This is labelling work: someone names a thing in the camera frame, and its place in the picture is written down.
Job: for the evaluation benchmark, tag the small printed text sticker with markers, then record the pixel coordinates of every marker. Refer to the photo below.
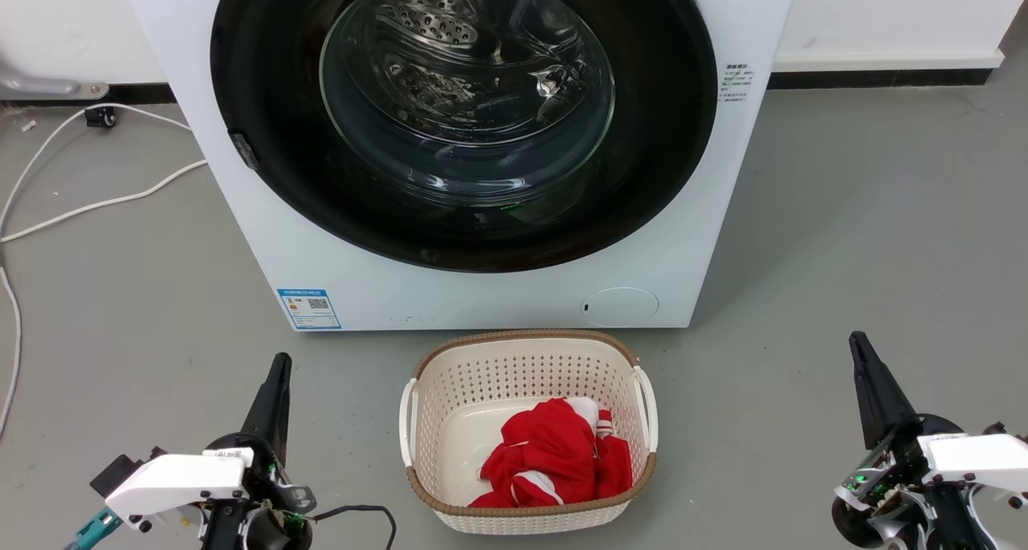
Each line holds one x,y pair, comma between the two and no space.
736,83

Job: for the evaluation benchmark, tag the cream perforated laundry basket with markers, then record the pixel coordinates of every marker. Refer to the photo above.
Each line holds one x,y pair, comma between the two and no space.
450,421

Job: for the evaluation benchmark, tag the small black caster wheel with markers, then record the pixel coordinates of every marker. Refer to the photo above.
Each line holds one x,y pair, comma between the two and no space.
100,117

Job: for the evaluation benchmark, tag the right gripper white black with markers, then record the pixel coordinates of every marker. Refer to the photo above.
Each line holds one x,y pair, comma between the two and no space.
923,478

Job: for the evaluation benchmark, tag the red and white garment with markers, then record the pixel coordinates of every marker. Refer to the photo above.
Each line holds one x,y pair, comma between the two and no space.
554,454

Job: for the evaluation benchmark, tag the blue energy label sticker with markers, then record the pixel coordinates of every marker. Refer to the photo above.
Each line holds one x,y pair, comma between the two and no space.
309,309

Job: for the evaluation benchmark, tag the round white filter cover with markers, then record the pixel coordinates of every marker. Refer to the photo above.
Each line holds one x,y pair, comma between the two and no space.
620,306

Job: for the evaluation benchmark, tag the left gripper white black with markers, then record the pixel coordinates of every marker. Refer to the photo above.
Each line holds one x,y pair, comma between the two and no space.
181,482

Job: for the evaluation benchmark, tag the black round washer door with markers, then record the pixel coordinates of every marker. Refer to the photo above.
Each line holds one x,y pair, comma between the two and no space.
658,173

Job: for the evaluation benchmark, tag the white front-load washing machine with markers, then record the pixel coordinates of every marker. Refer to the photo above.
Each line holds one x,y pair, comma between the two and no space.
498,293

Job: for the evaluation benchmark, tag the teal plastic connector piece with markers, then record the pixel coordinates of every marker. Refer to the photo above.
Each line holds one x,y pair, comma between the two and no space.
92,528

